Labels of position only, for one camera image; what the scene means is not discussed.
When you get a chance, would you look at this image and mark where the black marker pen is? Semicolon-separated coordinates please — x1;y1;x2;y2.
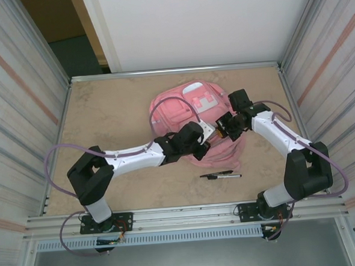
199;170;232;179

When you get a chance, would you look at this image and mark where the pink school backpack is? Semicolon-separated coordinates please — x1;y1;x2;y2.
146;77;249;176

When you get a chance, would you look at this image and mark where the black marker white label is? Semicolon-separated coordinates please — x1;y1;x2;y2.
208;173;242;181

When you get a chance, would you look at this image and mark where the grey metal panel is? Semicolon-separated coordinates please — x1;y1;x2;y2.
26;217;355;266

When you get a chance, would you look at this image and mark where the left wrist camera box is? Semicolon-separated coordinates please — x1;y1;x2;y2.
196;121;217;142

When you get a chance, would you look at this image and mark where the aluminium side frame rail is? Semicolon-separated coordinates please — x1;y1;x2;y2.
35;81;81;216
277;63;332;197

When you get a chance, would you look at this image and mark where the long aluminium mounting rail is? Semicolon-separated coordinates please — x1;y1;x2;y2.
21;192;351;241

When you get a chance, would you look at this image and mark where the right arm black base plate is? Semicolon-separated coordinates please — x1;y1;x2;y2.
236;200;294;223

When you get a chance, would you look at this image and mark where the grey slotted cable duct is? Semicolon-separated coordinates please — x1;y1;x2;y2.
35;226;265;253

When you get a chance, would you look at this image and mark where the short aluminium frame rail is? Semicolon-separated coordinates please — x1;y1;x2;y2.
68;60;283;84

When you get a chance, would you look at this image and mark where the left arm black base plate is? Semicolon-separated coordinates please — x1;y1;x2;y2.
79;212;135;235

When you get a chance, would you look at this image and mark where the small wire connector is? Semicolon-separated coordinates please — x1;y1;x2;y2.
261;223;282;235

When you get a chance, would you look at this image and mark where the small circuit board with wires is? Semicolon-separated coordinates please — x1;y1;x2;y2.
95;236;127;246

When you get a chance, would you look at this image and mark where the white door frame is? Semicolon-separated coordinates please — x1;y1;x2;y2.
80;0;123;75

